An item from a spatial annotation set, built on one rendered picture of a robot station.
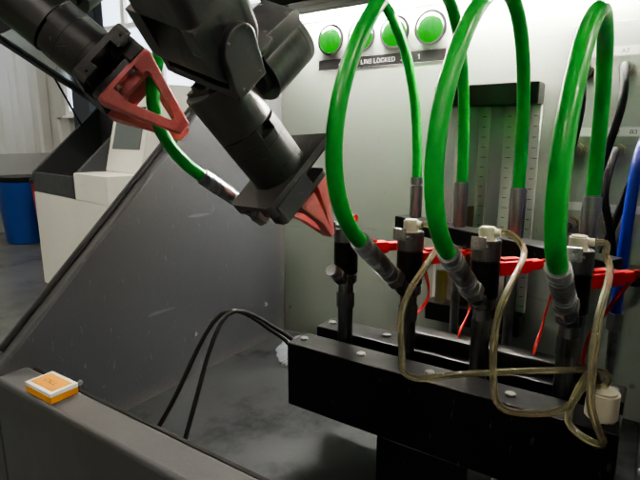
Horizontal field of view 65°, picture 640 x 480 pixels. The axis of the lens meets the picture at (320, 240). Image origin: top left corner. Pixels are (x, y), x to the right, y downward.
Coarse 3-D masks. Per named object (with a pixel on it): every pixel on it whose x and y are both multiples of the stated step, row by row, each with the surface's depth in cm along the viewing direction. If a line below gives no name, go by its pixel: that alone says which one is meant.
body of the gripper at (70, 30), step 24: (48, 24) 46; (72, 24) 47; (96, 24) 48; (120, 24) 46; (48, 48) 47; (72, 48) 47; (96, 48) 45; (120, 48) 47; (72, 72) 45; (96, 72) 48
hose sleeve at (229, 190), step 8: (208, 176) 54; (216, 176) 55; (200, 184) 55; (208, 184) 55; (216, 184) 55; (224, 184) 56; (216, 192) 56; (224, 192) 56; (232, 192) 56; (232, 200) 56
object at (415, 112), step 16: (400, 32) 66; (400, 48) 67; (160, 64) 50; (416, 80) 69; (416, 96) 70; (160, 112) 51; (416, 112) 70; (160, 128) 51; (416, 128) 71; (176, 144) 52; (416, 144) 71; (176, 160) 52; (416, 160) 72; (192, 176) 54; (416, 176) 72
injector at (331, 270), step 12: (336, 240) 57; (348, 240) 57; (336, 252) 57; (348, 252) 57; (336, 264) 58; (348, 264) 57; (336, 276) 56; (348, 276) 58; (348, 288) 58; (336, 300) 60; (348, 300) 59; (348, 312) 59; (348, 324) 59; (348, 336) 60
